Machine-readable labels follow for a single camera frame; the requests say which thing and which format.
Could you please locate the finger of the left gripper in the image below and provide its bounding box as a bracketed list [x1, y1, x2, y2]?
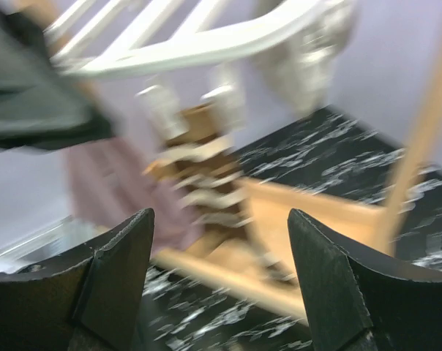
[0, 10, 114, 150]

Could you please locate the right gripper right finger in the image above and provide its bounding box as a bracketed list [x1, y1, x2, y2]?
[288, 209, 442, 350]

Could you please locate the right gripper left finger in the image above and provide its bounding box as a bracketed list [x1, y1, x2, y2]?
[0, 208, 154, 350]

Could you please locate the lilac sock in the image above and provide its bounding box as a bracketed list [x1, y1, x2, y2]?
[63, 105, 207, 253]

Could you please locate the brown striped sock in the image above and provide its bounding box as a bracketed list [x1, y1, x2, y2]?
[145, 103, 299, 287]

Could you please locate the white plastic sock hanger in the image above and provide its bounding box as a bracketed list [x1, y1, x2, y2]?
[41, 0, 357, 114]

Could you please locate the white clothes peg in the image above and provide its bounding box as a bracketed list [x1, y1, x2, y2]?
[135, 84, 189, 140]

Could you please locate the wooden drying rack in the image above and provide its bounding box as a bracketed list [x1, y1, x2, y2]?
[14, 1, 442, 331]

